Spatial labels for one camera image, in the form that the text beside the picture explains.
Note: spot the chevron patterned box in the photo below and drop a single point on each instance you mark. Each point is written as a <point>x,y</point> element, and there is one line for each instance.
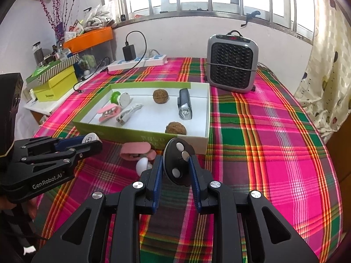
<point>57,65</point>

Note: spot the colourful paper packets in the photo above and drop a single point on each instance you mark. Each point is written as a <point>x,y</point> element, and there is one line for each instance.
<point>74,30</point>

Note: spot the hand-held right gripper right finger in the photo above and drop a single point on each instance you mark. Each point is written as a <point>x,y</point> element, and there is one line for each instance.
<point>193,180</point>

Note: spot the black disc with metal caps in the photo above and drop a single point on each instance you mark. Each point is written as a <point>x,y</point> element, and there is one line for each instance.
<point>175,159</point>

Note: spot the green and white spool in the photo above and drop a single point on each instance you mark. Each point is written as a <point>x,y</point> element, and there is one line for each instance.
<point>120,98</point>

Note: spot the pink plaid blanket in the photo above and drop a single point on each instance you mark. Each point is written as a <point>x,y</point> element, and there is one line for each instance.
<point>260,156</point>

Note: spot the white power strip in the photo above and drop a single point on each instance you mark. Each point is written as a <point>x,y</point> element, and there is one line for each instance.
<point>137,63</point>

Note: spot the grey space heater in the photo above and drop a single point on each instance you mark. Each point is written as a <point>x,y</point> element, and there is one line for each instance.
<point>233,63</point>

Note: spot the pink clip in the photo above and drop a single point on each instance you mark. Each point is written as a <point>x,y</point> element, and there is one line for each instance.
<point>109,112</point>
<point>135,149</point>

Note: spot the black flashlight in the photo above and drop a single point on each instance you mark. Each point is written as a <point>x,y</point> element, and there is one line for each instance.
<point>184,104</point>

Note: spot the small white ball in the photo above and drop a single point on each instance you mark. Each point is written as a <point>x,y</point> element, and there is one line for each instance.
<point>142,165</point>

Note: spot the yellow cardboard box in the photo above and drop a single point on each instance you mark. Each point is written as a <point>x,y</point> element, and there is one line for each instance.
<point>54,87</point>

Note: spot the black charger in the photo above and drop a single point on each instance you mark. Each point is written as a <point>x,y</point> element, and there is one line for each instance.
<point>129,52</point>

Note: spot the purple flower branches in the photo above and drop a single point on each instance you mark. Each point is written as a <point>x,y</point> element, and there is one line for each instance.
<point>57,13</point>

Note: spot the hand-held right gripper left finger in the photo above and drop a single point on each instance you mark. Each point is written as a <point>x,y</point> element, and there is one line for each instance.
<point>157,180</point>

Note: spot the cream dotted curtain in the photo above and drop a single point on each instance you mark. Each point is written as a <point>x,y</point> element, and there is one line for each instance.
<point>326,82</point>

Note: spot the orange plastic bin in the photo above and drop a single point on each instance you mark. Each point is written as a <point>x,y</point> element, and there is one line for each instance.
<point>90,39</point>

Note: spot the green and white cardboard box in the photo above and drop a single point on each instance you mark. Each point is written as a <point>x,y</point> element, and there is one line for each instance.
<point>148,115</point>

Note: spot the brown walnut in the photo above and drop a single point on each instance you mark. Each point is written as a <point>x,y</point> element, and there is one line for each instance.
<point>176,128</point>
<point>160,96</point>

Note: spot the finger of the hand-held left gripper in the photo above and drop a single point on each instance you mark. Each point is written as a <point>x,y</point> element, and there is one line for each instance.
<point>87,149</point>
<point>71,142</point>

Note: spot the clear storage bin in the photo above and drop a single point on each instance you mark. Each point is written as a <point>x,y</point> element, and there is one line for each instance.
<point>96,53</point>

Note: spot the dark glass jar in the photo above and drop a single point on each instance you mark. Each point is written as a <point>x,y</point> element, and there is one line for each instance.
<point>37,53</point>

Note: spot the wooden wardrobe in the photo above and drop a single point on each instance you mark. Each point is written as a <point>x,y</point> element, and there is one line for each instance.
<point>340,156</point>

